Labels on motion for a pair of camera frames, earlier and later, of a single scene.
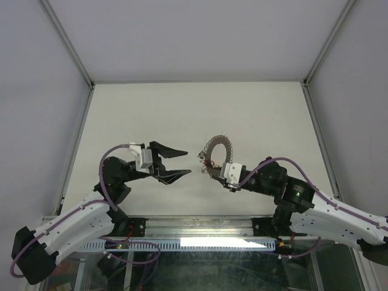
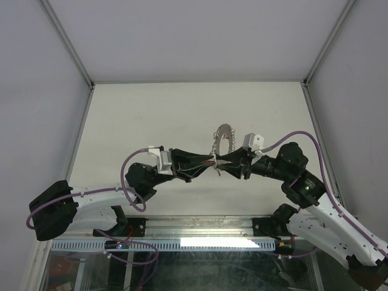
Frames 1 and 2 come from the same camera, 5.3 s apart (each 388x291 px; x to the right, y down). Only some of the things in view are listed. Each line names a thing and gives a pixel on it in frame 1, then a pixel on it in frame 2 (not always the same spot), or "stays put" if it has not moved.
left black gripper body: [156, 162] -> [174, 172]
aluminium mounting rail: [170, 226] stays put
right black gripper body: [231, 188] -> [246, 170]
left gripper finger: [168, 176] -> [189, 174]
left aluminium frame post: [66, 42] stays put
